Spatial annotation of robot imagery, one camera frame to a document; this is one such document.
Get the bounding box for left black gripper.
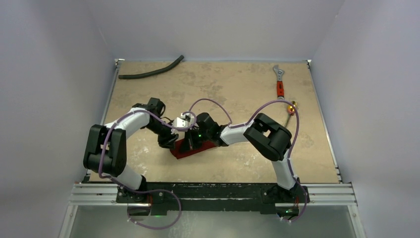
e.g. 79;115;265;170
144;119;178;150

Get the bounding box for black foam tube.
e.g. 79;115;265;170
118;55;185;80

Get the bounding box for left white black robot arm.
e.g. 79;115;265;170
83;98;178;203

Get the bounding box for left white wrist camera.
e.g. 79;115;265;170
173;113;195;131

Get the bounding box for adjustable wrench red handle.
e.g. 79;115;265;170
273;65;285;100

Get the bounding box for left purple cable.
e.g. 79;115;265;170
98;110;198;231

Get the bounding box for aluminium rail frame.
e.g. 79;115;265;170
60;61;365;238

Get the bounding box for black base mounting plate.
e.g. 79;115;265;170
116;182;310;217

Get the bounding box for dark red cloth napkin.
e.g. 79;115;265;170
170;139;216;160

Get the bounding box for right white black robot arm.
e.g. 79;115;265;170
173;113;298;202

